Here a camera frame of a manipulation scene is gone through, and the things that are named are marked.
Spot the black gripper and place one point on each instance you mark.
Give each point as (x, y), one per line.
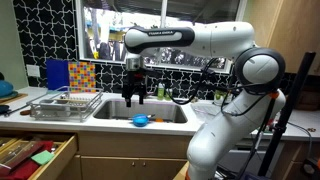
(133, 83)

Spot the blue plastic bowl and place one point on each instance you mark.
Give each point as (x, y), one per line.
(140, 120)

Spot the metal spoon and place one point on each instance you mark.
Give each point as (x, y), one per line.
(150, 116)

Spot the small orange plastic bowl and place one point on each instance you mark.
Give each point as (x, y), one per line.
(159, 120)

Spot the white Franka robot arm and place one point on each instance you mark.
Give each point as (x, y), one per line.
(216, 40)

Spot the stainless steel sink basin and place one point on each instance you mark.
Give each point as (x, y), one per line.
(113, 111)

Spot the green soap bottle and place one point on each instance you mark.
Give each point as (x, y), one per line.
(160, 91)
(168, 95)

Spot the wooden base cabinet with doors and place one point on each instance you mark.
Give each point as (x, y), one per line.
(133, 146)

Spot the multicoloured patterned cutting board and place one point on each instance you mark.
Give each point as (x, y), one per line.
(81, 76)

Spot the kitchen window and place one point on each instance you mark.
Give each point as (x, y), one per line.
(110, 30)

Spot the blue cutting board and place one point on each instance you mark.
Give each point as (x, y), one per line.
(56, 75)

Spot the small green plant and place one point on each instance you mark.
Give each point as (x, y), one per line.
(219, 96)

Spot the open wooden drawer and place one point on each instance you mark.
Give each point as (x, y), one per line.
(60, 156)

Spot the green sponge cloth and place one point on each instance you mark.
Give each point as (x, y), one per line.
(42, 157)

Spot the brown round coaster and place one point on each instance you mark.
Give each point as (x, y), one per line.
(25, 112)

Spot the wooden board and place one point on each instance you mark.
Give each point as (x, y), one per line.
(16, 97)

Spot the white dishwasher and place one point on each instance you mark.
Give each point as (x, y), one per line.
(246, 160)

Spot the dark brown cutlery box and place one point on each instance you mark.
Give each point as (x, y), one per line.
(20, 155)

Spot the teal kettle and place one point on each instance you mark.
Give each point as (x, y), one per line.
(5, 89)

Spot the red cloth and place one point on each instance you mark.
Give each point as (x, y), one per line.
(23, 170)

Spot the black tripod pole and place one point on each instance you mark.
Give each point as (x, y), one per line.
(290, 100)

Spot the white wall outlet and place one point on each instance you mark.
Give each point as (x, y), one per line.
(32, 70)

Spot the wooden wall cabinet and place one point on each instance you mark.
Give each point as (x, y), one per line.
(293, 30)

